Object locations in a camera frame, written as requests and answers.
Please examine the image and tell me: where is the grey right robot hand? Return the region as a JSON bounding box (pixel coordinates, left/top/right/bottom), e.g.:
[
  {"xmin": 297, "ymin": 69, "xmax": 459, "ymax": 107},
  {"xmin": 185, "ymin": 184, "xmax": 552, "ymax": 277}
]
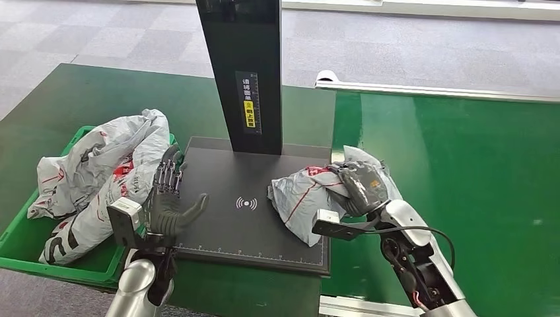
[{"xmin": 326, "ymin": 160, "xmax": 392, "ymax": 219}]

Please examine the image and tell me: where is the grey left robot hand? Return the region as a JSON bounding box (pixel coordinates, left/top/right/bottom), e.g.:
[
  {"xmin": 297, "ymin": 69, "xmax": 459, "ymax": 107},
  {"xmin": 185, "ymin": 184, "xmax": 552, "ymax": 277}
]
[{"xmin": 146, "ymin": 144, "xmax": 211, "ymax": 240}]

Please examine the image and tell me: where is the grey red-striped courier package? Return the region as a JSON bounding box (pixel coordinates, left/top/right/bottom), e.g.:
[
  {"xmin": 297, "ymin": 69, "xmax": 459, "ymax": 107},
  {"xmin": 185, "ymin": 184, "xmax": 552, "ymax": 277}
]
[{"xmin": 267, "ymin": 145, "xmax": 403, "ymax": 248}]

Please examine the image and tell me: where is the grey courier package black print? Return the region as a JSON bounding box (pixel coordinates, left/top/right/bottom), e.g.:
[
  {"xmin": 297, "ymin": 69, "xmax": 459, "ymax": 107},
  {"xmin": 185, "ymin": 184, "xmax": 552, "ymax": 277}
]
[{"xmin": 38, "ymin": 162, "xmax": 159, "ymax": 267}]

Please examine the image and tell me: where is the grey courier package red print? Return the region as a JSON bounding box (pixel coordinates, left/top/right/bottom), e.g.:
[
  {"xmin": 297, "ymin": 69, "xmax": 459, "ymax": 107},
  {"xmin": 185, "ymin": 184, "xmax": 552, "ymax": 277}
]
[{"xmin": 26, "ymin": 108, "xmax": 171, "ymax": 221}]

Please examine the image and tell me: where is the green conveyor belt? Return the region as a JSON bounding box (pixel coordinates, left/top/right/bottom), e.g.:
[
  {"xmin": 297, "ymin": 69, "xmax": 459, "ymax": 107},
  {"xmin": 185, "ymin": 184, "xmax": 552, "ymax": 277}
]
[{"xmin": 320, "ymin": 90, "xmax": 560, "ymax": 317}]

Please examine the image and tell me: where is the black scanner base platform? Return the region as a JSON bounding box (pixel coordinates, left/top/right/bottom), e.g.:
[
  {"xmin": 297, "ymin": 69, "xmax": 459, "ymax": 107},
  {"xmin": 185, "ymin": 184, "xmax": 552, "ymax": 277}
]
[{"xmin": 174, "ymin": 135, "xmax": 332, "ymax": 277}]

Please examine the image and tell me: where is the green plastic crate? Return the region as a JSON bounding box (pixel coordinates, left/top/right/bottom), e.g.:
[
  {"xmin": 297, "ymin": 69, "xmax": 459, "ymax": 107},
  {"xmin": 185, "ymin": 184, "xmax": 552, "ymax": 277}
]
[{"xmin": 0, "ymin": 125, "xmax": 179, "ymax": 290}]

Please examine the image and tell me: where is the yellow column label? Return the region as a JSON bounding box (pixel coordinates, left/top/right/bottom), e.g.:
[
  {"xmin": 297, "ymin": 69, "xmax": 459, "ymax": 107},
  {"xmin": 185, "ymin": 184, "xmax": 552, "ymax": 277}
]
[{"xmin": 243, "ymin": 100, "xmax": 256, "ymax": 129}]

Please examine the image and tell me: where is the black scanner column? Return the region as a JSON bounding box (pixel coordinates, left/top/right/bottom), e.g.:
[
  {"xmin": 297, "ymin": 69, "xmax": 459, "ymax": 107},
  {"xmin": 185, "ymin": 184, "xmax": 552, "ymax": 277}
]
[{"xmin": 195, "ymin": 0, "xmax": 283, "ymax": 157}]

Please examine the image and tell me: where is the white window ledge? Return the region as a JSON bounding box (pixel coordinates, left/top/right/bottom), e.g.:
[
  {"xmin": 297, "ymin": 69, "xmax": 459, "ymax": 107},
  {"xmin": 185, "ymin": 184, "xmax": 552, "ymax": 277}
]
[{"xmin": 281, "ymin": 0, "xmax": 560, "ymax": 22}]

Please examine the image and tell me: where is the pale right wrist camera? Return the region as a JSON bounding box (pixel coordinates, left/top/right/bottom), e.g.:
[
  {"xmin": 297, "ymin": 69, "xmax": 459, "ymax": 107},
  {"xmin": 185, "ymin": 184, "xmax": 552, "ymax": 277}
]
[{"xmin": 311, "ymin": 208, "xmax": 374, "ymax": 242}]

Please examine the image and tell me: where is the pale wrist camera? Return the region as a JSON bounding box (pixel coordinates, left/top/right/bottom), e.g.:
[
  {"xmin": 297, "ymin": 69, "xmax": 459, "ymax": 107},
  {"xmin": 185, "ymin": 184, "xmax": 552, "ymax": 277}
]
[
  {"xmin": 311, "ymin": 208, "xmax": 374, "ymax": 242},
  {"xmin": 106, "ymin": 197, "xmax": 146, "ymax": 248}
]

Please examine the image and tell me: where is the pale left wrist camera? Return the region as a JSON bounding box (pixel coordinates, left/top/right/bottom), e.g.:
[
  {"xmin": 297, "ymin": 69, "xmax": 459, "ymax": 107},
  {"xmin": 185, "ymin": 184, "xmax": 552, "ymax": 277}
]
[{"xmin": 106, "ymin": 197, "xmax": 146, "ymax": 248}]

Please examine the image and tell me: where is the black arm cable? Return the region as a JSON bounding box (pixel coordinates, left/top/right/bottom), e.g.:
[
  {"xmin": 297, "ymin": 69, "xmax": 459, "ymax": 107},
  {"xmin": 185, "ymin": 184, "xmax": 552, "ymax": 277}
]
[{"xmin": 363, "ymin": 225, "xmax": 457, "ymax": 273}]

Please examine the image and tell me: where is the silver conveyor side rail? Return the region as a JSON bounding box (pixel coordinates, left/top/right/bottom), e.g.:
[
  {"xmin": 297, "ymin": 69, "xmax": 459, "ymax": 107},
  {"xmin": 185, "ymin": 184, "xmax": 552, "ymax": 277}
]
[
  {"xmin": 314, "ymin": 69, "xmax": 560, "ymax": 104},
  {"xmin": 318, "ymin": 295, "xmax": 426, "ymax": 317}
]

